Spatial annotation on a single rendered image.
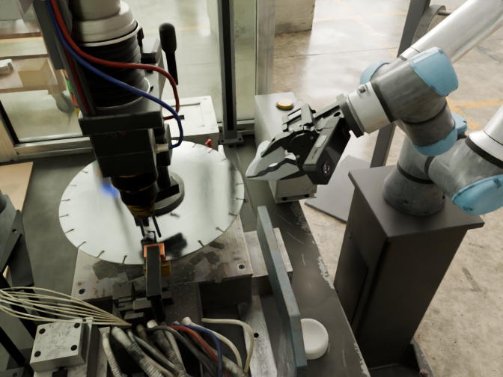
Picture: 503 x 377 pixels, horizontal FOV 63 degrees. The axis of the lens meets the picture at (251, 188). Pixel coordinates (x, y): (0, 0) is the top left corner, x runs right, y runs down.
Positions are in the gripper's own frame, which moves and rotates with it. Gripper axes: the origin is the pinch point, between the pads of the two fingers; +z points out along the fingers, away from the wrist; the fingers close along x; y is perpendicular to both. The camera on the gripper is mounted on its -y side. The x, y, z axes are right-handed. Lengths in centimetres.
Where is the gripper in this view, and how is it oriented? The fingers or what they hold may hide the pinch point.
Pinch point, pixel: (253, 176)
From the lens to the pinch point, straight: 73.0
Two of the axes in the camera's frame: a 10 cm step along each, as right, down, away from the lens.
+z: -8.3, 4.2, 3.6
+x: -5.6, -6.2, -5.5
